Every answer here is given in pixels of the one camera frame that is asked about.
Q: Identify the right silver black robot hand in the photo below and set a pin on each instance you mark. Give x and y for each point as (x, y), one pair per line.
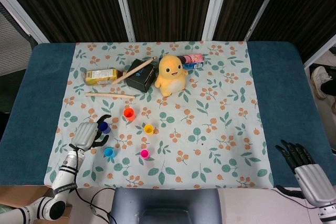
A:
(313, 182)

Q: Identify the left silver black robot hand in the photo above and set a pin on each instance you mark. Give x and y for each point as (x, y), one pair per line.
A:
(84, 134)

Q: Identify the dark blue plastic cup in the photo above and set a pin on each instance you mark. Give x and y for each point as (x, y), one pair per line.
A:
(105, 128)

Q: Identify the light blue plastic cup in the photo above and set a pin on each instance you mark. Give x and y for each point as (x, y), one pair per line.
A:
(109, 152)

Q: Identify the pink plastic cup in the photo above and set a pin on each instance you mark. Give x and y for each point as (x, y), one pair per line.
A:
(145, 153)

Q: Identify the yellow plastic cup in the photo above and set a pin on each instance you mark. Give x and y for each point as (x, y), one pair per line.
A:
(148, 129)

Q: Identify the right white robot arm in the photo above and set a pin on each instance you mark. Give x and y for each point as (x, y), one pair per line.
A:
(328, 214)

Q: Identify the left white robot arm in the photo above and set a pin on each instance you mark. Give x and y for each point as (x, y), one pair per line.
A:
(65, 174)

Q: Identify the wooden drumstick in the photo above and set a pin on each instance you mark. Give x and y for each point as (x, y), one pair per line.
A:
(134, 70)
(110, 95)

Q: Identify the orange plastic cup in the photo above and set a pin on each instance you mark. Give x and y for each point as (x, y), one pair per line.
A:
(129, 113)

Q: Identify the yellow snack packet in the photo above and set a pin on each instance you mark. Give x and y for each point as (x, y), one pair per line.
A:
(101, 77)

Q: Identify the black cardboard box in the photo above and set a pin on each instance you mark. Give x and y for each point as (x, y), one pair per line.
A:
(141, 79)

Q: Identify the teal blue table cover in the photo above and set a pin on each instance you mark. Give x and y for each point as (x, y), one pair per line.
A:
(283, 103)

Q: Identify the black trouser leg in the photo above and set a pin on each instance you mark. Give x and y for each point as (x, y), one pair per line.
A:
(330, 86)

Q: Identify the white sneaker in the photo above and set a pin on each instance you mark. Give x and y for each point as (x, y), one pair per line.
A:
(319, 79)

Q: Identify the yellow plush toy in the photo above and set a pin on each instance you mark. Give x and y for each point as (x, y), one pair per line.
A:
(172, 77)

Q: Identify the grey robot torso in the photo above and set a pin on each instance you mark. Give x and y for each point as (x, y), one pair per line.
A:
(165, 205)

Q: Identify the floral tablecloth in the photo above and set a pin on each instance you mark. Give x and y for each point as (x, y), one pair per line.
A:
(210, 103)

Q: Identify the dark folding screen panel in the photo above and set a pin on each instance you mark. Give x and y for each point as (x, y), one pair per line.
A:
(244, 3)
(73, 3)
(168, 3)
(309, 6)

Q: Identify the pink blue carton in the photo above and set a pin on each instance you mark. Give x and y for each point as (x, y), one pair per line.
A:
(194, 60)

